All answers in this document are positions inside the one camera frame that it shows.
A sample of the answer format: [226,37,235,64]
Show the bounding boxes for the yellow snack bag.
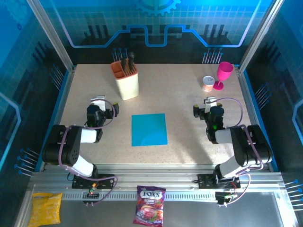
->
[27,192,63,227]

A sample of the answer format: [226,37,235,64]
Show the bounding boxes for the right aluminium frame post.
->
[238,0,285,73]

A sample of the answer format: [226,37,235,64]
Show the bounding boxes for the pink plastic goblet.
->
[212,61,234,91]

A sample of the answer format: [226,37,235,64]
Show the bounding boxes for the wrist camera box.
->
[204,96,217,112]
[90,95,107,112]

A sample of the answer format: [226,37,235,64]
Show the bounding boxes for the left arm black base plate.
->
[71,174,115,190]

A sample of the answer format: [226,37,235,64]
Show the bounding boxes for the left table side rail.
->
[39,67,76,172]

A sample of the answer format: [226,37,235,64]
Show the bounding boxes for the white slotted cable duct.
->
[62,192,218,201]

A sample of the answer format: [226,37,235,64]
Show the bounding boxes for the left small circuit board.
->
[81,188,101,199]

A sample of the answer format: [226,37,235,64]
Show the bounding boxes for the aluminium front frame rail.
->
[29,163,285,192]

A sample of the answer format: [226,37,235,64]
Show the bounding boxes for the thick black knife handle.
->
[128,52,136,71]

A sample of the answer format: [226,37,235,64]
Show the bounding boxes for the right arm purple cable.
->
[214,97,265,207]

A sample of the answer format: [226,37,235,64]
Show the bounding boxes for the orange drink can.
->
[202,76,215,93]

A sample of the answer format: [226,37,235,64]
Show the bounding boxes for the aluminium frame post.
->
[238,0,285,73]
[26,0,77,73]

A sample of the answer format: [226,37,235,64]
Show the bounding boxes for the left aluminium frame post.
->
[26,0,77,73]

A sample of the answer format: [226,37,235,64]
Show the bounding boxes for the blue cloth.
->
[131,113,168,147]

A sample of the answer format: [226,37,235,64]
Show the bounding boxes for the purple candy bag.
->
[133,185,167,225]

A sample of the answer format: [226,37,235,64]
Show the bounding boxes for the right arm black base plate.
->
[197,174,241,190]

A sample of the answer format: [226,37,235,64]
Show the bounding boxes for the cream knife block orange top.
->
[110,60,140,101]

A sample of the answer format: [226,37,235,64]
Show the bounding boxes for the right small circuit board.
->
[214,191,237,206]

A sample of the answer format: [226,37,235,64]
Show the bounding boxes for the right table side rail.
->
[236,66,279,172]

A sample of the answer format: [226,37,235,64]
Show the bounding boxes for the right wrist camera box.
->
[204,96,217,112]

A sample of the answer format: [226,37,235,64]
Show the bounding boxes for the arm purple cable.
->
[58,98,119,207]
[214,97,265,207]

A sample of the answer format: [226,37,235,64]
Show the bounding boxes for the table side rail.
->
[39,67,76,172]
[236,66,279,172]

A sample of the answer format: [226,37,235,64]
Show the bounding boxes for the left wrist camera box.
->
[90,95,107,112]

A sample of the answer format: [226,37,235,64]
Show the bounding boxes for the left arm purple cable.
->
[58,98,119,207]

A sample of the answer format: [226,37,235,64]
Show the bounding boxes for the small circuit board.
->
[81,188,101,199]
[214,191,237,206]

